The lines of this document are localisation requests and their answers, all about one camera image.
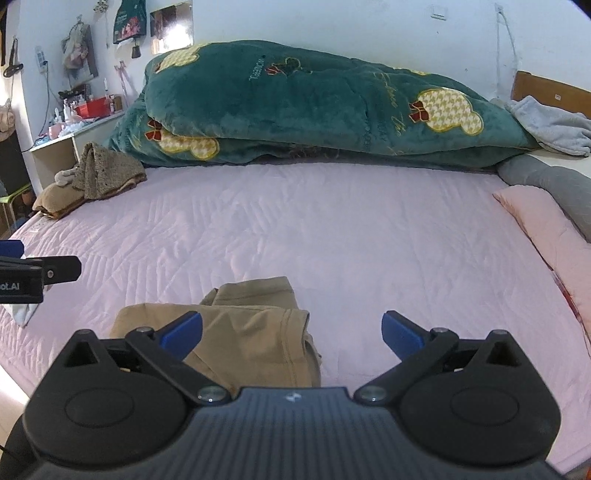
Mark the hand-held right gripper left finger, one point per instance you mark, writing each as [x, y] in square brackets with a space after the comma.
[182, 334]

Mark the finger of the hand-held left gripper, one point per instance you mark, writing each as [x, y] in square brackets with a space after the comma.
[60, 268]
[11, 248]

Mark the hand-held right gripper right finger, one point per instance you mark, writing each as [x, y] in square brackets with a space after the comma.
[401, 334]

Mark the tan t-shirt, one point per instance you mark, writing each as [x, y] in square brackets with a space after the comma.
[249, 341]

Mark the white cloth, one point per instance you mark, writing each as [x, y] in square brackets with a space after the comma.
[23, 314]

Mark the green chair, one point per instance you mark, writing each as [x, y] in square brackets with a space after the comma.
[16, 196]

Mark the tan plush towel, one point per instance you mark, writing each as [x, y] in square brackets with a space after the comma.
[57, 201]

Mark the white desk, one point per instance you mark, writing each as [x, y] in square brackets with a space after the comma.
[51, 161]

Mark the brown knit cloth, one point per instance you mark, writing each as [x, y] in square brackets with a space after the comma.
[106, 170]

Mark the pink cup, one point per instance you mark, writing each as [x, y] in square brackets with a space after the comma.
[55, 130]

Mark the red box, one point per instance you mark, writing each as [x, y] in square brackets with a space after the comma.
[92, 108]

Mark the pink pillow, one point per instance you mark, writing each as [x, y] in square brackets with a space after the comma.
[554, 235]

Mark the black hanging item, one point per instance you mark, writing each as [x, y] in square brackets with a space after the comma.
[13, 60]

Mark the white power strip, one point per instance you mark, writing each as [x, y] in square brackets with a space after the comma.
[40, 57]

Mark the grey body pillow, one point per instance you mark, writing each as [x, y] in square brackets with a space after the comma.
[545, 177]

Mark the small black hanging pouch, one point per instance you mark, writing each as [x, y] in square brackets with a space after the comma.
[135, 50]

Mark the green printed plush blanket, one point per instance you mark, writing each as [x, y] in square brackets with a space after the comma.
[300, 106]

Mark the green hanging bag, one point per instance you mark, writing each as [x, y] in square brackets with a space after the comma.
[129, 21]

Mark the light grey fleece cloth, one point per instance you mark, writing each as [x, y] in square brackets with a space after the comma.
[554, 122]

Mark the wooden headboard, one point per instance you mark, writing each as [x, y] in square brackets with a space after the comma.
[535, 87]

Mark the hanging wall picture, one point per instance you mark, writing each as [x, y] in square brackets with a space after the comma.
[79, 50]

